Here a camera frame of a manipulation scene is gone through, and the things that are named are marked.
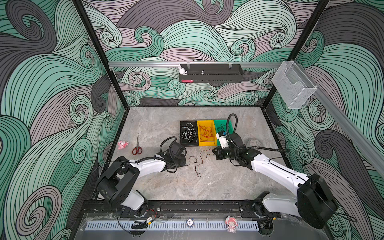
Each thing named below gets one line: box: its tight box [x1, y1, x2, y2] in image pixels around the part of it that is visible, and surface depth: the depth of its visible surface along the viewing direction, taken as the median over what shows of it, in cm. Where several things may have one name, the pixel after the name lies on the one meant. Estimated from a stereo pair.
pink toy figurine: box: [117, 140, 130, 150], surface depth 97 cm
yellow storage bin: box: [197, 120, 217, 147], surface depth 103 cm
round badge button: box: [186, 217, 195, 228], surface depth 71 cm
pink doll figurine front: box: [225, 215, 238, 233], surface depth 68 cm
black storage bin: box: [180, 120, 199, 147], surface depth 103 cm
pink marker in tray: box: [181, 79, 194, 83], surface depth 91 cm
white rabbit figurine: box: [178, 64, 188, 75], surface depth 87 cm
